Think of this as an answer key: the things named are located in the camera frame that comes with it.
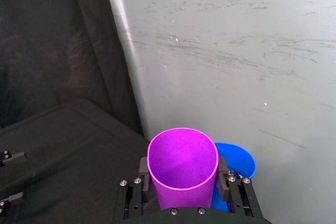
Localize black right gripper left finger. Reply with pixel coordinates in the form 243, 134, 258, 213
116, 156, 153, 220

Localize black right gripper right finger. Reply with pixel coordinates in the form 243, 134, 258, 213
215, 155, 264, 219

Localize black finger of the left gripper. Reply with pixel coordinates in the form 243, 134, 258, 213
0, 150, 27, 168
0, 191, 25, 216

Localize purple plastic cup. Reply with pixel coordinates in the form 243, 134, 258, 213
146, 127, 219, 211

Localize blue plastic cup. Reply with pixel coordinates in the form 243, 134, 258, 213
211, 142, 257, 213

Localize black table cloth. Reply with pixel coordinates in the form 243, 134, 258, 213
0, 97, 158, 224

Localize black hanging curtain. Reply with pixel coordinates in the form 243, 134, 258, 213
0, 0, 144, 138

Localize plain pale wall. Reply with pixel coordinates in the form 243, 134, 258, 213
101, 0, 336, 224

